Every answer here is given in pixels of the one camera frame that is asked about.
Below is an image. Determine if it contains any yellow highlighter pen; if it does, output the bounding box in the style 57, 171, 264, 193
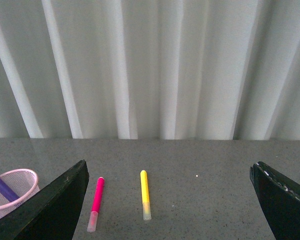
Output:
140, 170, 152, 221

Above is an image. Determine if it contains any pink mesh cup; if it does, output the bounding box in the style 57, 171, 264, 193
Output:
0, 168, 40, 219

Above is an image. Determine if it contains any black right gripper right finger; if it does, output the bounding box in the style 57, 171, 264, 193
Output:
249, 161, 300, 240

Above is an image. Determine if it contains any purple pen white cap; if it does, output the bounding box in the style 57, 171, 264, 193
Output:
0, 178, 19, 202

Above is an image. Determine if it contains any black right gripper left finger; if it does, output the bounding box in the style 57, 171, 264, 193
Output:
0, 160, 89, 240

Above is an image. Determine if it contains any white curtain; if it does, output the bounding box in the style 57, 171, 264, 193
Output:
0, 0, 300, 140

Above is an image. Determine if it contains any pink highlighter pen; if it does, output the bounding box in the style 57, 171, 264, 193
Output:
87, 177, 105, 233

